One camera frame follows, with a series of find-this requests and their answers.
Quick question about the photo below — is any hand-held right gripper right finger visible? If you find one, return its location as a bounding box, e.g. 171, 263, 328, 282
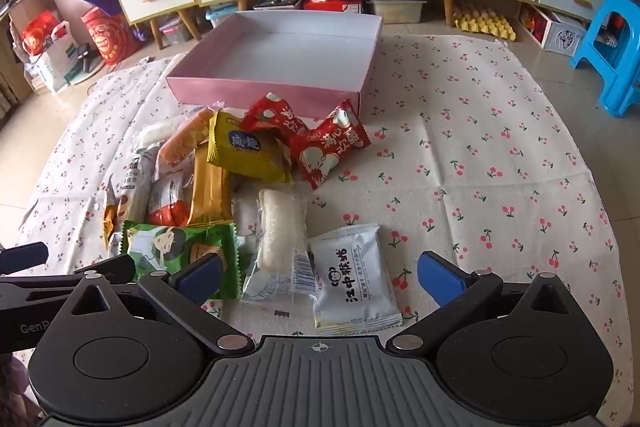
390, 251, 577, 353

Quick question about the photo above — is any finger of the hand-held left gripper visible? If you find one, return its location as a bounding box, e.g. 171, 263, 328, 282
79, 254, 137, 283
0, 243, 49, 275

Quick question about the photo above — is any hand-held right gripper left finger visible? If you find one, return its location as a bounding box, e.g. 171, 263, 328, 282
65, 252, 253, 355

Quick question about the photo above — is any green snack packet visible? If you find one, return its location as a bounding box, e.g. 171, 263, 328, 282
122, 221, 241, 303

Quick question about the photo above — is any small brown snack packet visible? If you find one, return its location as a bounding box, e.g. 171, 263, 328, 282
100, 177, 126, 253

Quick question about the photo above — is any orange silver snack packet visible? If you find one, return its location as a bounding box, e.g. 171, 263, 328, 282
145, 174, 193, 228

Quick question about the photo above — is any white cake packet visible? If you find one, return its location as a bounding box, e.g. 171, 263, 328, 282
115, 147, 161, 228

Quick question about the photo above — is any golden snack packet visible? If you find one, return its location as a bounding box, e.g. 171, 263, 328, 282
186, 144, 235, 228

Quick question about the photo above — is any white grey snack packet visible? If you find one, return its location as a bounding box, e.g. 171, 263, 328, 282
306, 224, 403, 335

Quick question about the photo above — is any yellow biscuit packet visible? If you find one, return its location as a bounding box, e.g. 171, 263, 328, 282
207, 111, 296, 185

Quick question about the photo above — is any clear wafer packet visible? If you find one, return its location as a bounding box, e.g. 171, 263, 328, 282
157, 107, 218, 172

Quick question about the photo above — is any red snack packet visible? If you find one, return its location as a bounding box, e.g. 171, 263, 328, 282
289, 99, 372, 190
241, 93, 311, 142

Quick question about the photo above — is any pink cardboard box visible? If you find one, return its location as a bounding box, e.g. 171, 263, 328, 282
165, 10, 383, 118

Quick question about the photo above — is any white shopping bag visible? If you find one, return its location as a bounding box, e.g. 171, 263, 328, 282
25, 21, 83, 95

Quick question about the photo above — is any black device on white base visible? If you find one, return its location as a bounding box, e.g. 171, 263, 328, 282
65, 42, 108, 85

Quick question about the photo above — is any red gift bag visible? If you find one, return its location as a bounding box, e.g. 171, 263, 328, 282
80, 6, 141, 66
20, 11, 61, 56

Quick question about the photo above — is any small clear storage bin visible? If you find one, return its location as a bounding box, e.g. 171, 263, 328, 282
159, 14, 196, 46

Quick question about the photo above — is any yellow egg tray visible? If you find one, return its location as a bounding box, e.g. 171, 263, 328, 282
451, 4, 518, 40

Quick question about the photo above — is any blue lidded storage bin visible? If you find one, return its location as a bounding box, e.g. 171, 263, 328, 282
206, 2, 238, 30

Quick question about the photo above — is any large clear storage bin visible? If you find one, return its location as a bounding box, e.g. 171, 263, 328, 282
370, 0, 426, 25

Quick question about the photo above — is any white plastic crate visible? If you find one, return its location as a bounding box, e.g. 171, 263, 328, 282
517, 4, 588, 55

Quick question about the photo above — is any grey lidded storage bin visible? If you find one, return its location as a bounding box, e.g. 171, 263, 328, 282
252, 0, 306, 12

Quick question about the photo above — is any blue plastic stool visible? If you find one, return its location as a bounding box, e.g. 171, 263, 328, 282
569, 0, 640, 118

